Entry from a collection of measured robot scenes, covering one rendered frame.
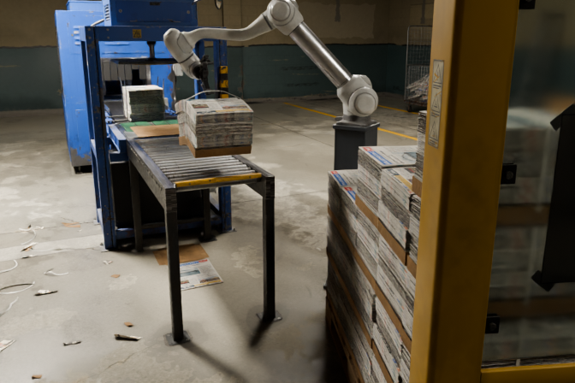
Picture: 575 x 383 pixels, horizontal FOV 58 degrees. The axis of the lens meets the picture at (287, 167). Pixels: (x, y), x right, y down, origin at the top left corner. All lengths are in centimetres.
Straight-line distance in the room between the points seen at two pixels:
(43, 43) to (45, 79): 67
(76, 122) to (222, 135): 371
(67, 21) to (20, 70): 525
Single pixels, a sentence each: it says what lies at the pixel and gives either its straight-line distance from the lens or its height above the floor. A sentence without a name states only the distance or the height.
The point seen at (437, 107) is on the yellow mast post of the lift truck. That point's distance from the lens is 80.
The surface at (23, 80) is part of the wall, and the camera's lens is 1116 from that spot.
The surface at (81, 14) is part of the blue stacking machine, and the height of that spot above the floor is 171.
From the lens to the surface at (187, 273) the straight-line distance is 344.
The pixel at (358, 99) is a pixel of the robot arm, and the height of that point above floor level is 118.
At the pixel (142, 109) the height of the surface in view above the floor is 89.
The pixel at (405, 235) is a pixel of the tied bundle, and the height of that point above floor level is 93.
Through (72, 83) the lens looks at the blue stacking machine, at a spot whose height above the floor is 100.
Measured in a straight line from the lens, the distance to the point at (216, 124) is 246.
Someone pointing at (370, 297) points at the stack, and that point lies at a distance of 194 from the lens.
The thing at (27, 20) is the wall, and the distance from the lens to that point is 1114.
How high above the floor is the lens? 148
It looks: 14 degrees down
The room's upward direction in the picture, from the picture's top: straight up
